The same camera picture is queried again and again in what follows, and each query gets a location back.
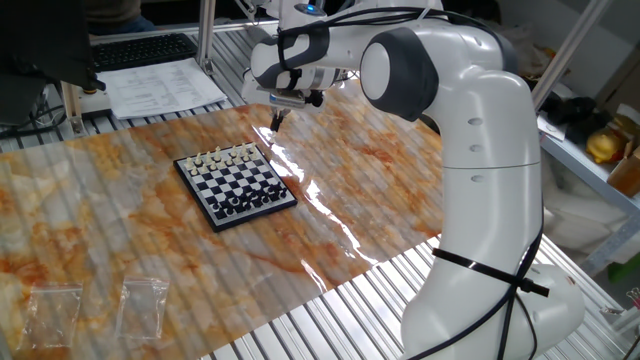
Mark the green box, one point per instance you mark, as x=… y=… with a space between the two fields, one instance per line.
x=627 y=269

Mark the person in brown top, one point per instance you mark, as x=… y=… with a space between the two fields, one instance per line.
x=115 y=7

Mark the black keyboard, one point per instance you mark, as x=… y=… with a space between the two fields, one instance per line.
x=145 y=50

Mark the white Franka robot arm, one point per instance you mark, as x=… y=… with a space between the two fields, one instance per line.
x=490 y=150

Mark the white chess king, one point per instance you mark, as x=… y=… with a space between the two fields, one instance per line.
x=217 y=154

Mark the white plastic sack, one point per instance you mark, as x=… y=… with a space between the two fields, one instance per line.
x=575 y=215

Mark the light grey metal shelf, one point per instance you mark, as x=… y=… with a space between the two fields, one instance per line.
x=600 y=186

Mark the yellow plastic toy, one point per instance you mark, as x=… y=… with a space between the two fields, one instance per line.
x=604 y=146

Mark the black connector plug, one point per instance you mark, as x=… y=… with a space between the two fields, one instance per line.
x=315 y=98

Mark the black chess rook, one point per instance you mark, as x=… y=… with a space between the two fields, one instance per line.
x=282 y=190

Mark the silver ribbed bar blue cap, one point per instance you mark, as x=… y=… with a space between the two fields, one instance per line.
x=287 y=100

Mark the white printed paper sheet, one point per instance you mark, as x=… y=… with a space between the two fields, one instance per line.
x=160 y=90

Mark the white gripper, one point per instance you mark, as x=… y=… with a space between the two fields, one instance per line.
x=252 y=90

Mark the black cloth bundle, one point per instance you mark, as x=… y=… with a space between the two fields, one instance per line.
x=575 y=112

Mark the black chess bishop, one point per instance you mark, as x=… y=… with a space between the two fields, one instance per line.
x=265 y=196

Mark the small white paper note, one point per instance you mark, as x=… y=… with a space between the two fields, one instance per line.
x=550 y=129

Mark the white chess bishop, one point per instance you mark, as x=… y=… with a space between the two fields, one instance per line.
x=208 y=157
x=234 y=151

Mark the white chess knight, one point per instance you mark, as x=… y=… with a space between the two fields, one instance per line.
x=198 y=160
x=243 y=150

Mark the aluminium profile post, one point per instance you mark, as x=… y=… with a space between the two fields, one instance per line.
x=574 y=50
x=73 y=110
x=205 y=35

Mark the orange marble pattern mat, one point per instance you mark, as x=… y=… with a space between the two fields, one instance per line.
x=350 y=175

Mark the black chess king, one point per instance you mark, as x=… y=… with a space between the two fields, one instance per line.
x=247 y=202

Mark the aluminium profile rail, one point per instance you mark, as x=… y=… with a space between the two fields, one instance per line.
x=150 y=31

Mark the clear plastic zip bag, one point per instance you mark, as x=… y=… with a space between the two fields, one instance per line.
x=142 y=307
x=50 y=315

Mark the black chess knight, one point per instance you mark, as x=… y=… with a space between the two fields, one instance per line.
x=274 y=193
x=230 y=208

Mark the white chess rook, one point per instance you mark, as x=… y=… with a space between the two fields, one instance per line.
x=252 y=148
x=189 y=163

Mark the brown cardboard box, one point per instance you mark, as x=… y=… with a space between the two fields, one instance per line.
x=626 y=175

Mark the black framed folding chessboard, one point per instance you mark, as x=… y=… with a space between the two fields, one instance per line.
x=235 y=182

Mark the black chess queen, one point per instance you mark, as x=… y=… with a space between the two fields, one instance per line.
x=256 y=199

